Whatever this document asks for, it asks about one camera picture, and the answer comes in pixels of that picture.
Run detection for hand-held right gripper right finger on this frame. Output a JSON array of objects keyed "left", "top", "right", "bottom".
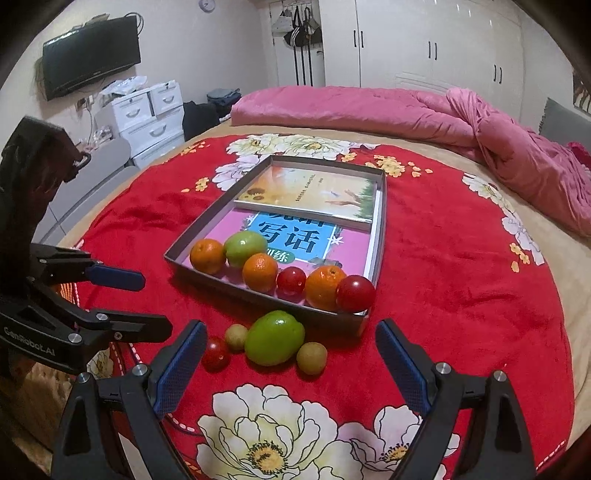
[{"left": 375, "top": 318, "right": 539, "bottom": 480}]

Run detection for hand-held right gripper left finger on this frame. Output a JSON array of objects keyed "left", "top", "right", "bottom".
[{"left": 51, "top": 319, "right": 208, "bottom": 480}]

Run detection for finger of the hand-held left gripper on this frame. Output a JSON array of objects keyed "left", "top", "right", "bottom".
[
  {"left": 27, "top": 276, "right": 174, "bottom": 345},
  {"left": 30, "top": 244, "right": 147, "bottom": 292}
]

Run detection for grey cardboard box tray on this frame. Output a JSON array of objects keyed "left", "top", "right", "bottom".
[{"left": 164, "top": 154, "right": 387, "bottom": 337}]

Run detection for red tomato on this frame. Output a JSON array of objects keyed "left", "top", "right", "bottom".
[
  {"left": 202, "top": 337, "right": 232, "bottom": 373},
  {"left": 335, "top": 274, "right": 376, "bottom": 313},
  {"left": 276, "top": 266, "right": 307, "bottom": 296}
]

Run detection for orange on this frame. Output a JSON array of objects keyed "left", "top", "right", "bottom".
[
  {"left": 242, "top": 253, "right": 280, "bottom": 293},
  {"left": 189, "top": 239, "right": 227, "bottom": 275},
  {"left": 305, "top": 266, "right": 348, "bottom": 312}
]

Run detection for green apple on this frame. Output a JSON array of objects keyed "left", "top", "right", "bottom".
[{"left": 224, "top": 231, "right": 269, "bottom": 268}]

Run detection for shaggy tan rug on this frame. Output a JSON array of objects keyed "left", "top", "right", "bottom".
[{"left": 0, "top": 360, "right": 75, "bottom": 462}]

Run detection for kiwi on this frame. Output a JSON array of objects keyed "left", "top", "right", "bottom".
[
  {"left": 296, "top": 342, "right": 328, "bottom": 376},
  {"left": 225, "top": 324, "right": 250, "bottom": 354}
]

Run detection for red floral blanket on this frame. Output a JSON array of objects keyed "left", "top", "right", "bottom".
[{"left": 69, "top": 134, "right": 575, "bottom": 480}]

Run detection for green mango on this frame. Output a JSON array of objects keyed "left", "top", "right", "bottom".
[{"left": 244, "top": 310, "right": 306, "bottom": 367}]

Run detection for pink workbook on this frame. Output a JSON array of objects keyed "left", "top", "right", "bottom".
[{"left": 208, "top": 208, "right": 382, "bottom": 280}]

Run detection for white drawer cabinet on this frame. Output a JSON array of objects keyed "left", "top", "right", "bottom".
[{"left": 99, "top": 80, "right": 185, "bottom": 169}]

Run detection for black bag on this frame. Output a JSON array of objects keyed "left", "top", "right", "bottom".
[{"left": 182, "top": 102, "right": 220, "bottom": 141}]

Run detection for clear plastic bag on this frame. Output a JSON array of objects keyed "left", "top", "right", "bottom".
[{"left": 99, "top": 78, "right": 148, "bottom": 99}]

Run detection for sunflower cover book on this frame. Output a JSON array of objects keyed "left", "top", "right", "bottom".
[{"left": 233, "top": 165, "right": 378, "bottom": 224}]

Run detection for folded dark clothes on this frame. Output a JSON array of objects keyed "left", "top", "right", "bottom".
[{"left": 207, "top": 88, "right": 243, "bottom": 109}]

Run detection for pink duvet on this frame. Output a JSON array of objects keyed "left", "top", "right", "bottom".
[{"left": 230, "top": 85, "right": 591, "bottom": 238}]

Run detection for magenta cloth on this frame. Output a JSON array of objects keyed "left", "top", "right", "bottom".
[{"left": 568, "top": 141, "right": 591, "bottom": 174}]

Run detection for grey pillow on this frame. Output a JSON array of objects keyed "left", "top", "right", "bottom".
[{"left": 538, "top": 98, "right": 591, "bottom": 153}]

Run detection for hanging clothes and bags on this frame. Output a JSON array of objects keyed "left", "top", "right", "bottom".
[{"left": 272, "top": 0, "right": 324, "bottom": 86}]

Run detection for white wardrobe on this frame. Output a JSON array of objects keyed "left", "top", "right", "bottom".
[{"left": 323, "top": 0, "right": 525, "bottom": 121}]

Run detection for black wall television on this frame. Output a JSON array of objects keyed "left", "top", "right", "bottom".
[{"left": 42, "top": 16, "right": 142, "bottom": 101}]

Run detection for wall picture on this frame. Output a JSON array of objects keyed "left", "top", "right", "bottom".
[{"left": 573, "top": 69, "right": 591, "bottom": 116}]

